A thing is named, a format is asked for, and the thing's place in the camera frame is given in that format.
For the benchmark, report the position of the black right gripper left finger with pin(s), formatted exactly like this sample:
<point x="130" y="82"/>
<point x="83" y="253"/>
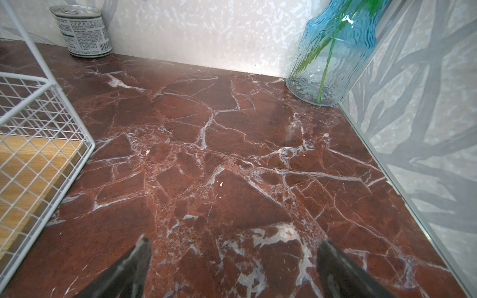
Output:
<point x="125" y="278"/>

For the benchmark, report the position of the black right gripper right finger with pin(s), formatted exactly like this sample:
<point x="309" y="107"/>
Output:
<point x="341" y="277"/>

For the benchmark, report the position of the blue glass vase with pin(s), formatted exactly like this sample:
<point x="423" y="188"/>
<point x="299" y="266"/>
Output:
<point x="331" y="52"/>

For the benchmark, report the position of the orange and white flowers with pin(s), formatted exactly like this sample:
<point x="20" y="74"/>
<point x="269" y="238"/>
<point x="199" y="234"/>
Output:
<point x="331" y="33"/>

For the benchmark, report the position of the silver tin can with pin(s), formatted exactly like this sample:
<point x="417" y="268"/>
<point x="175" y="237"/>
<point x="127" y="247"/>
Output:
<point x="83" y="30"/>

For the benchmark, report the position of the white wire three-tier shelf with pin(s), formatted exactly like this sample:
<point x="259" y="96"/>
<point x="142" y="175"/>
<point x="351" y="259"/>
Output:
<point x="44" y="146"/>

